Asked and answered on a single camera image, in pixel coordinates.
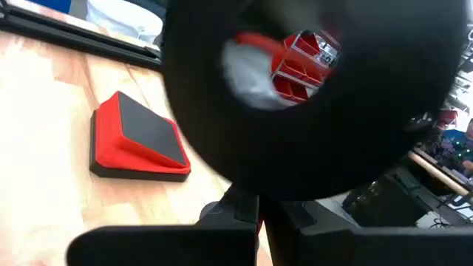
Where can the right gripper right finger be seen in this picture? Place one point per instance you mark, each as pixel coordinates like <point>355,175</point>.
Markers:
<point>362,249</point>

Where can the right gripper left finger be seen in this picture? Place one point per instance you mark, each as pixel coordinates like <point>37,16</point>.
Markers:
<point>177,247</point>

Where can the red-rimmed grey square pad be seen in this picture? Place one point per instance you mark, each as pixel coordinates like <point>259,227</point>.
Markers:
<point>140,147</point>

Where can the black spool with white labels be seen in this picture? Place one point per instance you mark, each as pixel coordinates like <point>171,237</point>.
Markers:
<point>369,111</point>

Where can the blue-lit black computer tower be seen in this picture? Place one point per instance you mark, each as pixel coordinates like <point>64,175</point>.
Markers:
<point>384,207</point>

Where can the wooden pole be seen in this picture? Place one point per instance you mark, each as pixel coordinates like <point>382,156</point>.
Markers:
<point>436,173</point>

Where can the person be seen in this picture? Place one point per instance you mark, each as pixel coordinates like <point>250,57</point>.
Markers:
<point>456,147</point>

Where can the red bin shelf rack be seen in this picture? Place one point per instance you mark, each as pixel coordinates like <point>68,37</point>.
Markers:
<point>295,70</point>

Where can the white bagged bin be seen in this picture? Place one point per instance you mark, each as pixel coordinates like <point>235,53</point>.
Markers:
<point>125,18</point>

